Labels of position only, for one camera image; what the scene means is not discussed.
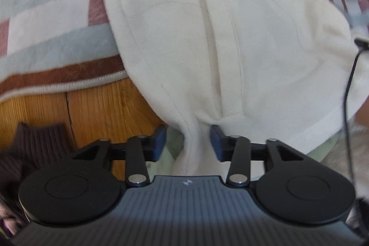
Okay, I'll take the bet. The white fleece garment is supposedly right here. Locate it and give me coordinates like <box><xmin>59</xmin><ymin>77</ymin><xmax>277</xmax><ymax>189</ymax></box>
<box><xmin>104</xmin><ymin>0</ymin><xmax>358</xmax><ymax>176</ymax></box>

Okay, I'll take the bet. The dark brown knit garment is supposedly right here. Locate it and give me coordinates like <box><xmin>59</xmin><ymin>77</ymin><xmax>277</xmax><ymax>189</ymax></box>
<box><xmin>0</xmin><ymin>122</ymin><xmax>76</xmax><ymax>238</ymax></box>

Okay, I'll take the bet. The striped plush blanket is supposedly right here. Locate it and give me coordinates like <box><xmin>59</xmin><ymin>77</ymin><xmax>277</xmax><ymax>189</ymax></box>
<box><xmin>1</xmin><ymin>0</ymin><xmax>127</xmax><ymax>101</ymax></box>

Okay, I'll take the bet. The black cable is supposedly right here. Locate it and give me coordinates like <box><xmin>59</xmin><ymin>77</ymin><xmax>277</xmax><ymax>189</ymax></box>
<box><xmin>343</xmin><ymin>37</ymin><xmax>369</xmax><ymax>186</ymax></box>

